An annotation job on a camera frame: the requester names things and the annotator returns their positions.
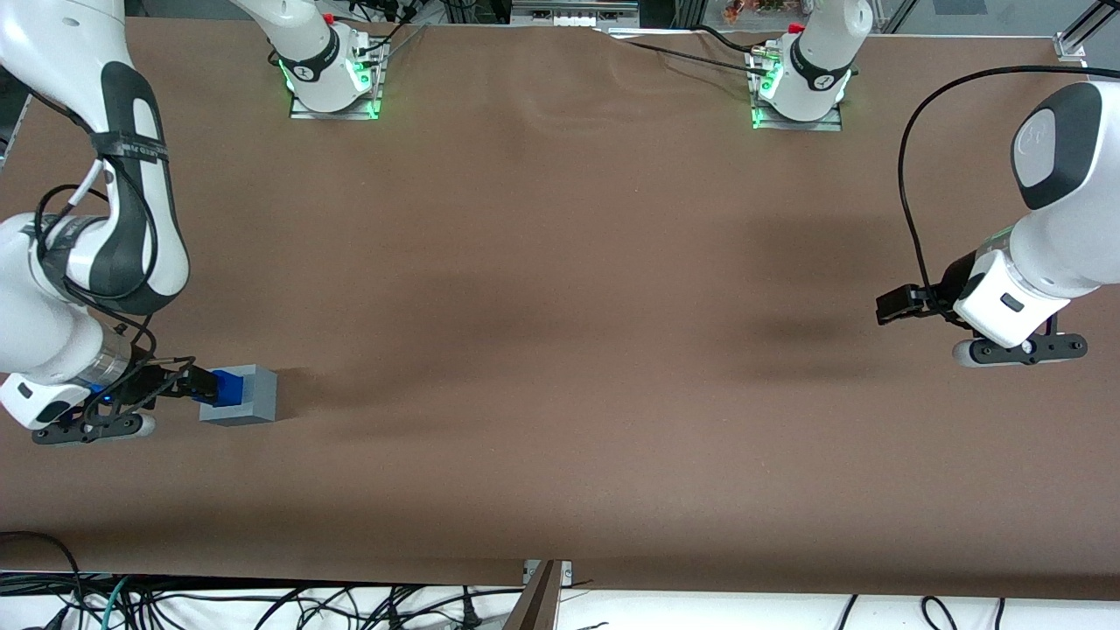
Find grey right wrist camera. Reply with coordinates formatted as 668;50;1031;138
31;411;158;446

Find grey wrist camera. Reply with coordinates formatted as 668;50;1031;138
31;411;158;446
951;331;1089;369

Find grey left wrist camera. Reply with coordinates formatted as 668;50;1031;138
951;331;1089;369

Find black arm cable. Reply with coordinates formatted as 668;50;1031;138
17;87;160;373
898;65;1120;303

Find brown table cover sheet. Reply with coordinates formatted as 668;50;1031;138
0;14;1120;601

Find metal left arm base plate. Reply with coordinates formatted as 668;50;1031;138
750;45;844;133

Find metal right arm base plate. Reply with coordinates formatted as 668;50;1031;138
288;33;385;122

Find dark metal profile bar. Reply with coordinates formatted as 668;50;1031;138
502;560;563;630

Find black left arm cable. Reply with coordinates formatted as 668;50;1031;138
898;65;1120;303

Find curled black cable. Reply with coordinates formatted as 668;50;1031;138
920;595;961;630

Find teal cable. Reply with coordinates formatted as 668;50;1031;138
101;575;134;630

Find gray cube base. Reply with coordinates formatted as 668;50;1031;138
199;364;279;428

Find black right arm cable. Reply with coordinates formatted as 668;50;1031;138
17;87;160;373

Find tangled black cable bundle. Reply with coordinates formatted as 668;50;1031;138
52;579;526;630

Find black cable across cover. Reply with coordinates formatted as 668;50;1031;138
593;24;775;74

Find grey socket strip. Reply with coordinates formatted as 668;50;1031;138
510;0;641;28

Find aluminium frame profile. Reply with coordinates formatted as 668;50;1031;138
1062;0;1120;55

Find black looped floor cable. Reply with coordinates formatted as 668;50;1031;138
0;530;87;630

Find blue plastic part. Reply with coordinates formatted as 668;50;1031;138
210;368;249;409

